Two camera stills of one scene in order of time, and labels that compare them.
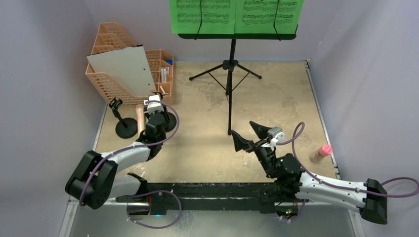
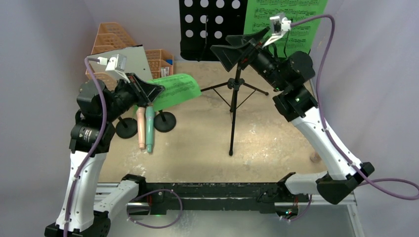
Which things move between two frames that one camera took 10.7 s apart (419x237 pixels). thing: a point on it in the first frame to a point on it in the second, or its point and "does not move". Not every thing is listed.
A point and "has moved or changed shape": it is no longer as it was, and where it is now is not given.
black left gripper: x=146 y=112 to x=149 y=92
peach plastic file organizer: x=110 y=36 does not move
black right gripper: x=256 y=144 to x=250 y=55
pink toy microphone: x=140 y=118 does not move
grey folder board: x=128 y=66 does not move
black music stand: x=231 y=64 has moved or changed shape
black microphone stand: x=170 y=122 does not move
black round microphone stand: x=127 y=127 does not move
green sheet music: x=218 y=17 to x=177 y=87
